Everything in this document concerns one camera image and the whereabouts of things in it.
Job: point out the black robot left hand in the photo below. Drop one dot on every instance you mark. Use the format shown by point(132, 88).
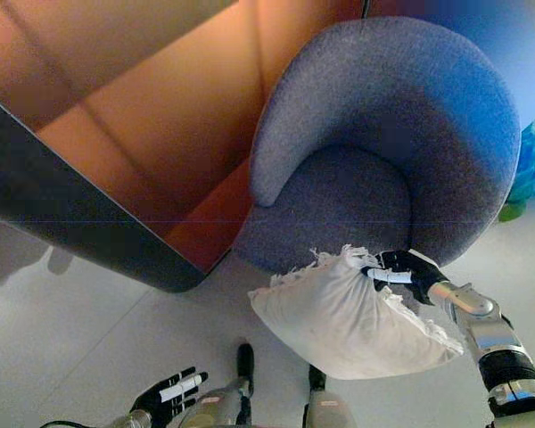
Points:
point(171, 394)

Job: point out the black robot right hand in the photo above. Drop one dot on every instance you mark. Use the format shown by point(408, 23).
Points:
point(417, 272)

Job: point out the white fringed pillow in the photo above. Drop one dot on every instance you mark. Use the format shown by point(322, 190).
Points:
point(339, 325)

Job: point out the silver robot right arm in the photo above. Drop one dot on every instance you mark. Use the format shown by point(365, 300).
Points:
point(495, 343)

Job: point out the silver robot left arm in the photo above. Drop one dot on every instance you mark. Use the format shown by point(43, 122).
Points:
point(131, 420)

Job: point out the black robot left foot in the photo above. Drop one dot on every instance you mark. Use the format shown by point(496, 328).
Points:
point(245, 363)

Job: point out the grey fabric tub armchair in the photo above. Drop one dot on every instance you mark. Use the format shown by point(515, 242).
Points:
point(383, 147)

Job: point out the silver robot right leg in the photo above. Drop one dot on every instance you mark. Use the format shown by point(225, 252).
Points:
point(327, 412)

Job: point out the orange panel with dark edge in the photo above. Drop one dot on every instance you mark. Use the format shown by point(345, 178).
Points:
point(129, 156)

